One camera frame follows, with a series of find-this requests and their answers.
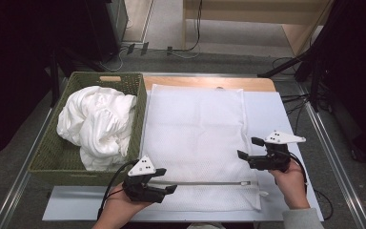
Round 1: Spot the dark curtain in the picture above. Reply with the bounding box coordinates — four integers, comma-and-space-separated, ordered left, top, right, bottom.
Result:
0, 0, 89, 166
311, 0, 366, 166

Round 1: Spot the right hand-held gripper cable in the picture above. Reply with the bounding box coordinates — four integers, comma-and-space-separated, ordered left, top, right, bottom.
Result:
275, 148, 309, 194

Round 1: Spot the person's left hand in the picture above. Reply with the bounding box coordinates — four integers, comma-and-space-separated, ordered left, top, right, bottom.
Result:
91, 182, 153, 229

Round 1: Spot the black hanging cable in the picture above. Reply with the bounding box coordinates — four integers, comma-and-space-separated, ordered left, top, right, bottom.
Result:
186, 0, 203, 52

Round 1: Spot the person's right hand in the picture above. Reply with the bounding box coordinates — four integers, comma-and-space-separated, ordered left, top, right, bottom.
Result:
268, 158, 311, 210

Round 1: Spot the metal frame rail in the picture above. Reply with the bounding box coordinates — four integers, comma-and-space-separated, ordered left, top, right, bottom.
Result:
0, 108, 54, 229
303, 94, 366, 229

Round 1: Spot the black cabinet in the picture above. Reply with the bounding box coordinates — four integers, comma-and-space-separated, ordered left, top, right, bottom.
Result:
85, 0, 130, 64

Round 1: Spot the black metal stand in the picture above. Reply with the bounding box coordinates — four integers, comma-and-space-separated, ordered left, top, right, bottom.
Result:
256, 47, 314, 80

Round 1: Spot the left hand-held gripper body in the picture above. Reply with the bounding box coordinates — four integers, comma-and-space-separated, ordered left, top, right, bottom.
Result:
122, 155, 166, 204

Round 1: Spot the white floor cable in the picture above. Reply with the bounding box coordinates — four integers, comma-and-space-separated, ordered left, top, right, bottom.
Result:
99, 47, 125, 73

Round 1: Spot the light wooden desk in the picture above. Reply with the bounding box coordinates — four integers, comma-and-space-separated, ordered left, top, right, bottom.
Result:
182, 0, 336, 57

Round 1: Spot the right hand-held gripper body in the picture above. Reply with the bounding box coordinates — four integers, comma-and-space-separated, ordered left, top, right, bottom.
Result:
247, 130, 307, 173

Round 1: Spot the white mesh laundry bag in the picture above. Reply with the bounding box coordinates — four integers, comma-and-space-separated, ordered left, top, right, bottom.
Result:
138, 83, 270, 213

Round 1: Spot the left hand-held gripper cable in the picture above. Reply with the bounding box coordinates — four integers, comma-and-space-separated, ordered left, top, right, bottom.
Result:
96, 158, 141, 220

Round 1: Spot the white garment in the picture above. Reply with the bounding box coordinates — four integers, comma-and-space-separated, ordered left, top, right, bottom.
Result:
56, 85, 138, 172

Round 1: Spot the green woven basket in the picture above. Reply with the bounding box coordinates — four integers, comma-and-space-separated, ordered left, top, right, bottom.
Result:
28, 71, 148, 187

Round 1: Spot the hand-held gripper cable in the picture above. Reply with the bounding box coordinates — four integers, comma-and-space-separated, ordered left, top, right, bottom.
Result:
96, 158, 141, 220
275, 148, 309, 194

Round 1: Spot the black metal post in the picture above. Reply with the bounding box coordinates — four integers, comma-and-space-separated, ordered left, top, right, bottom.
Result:
49, 47, 60, 108

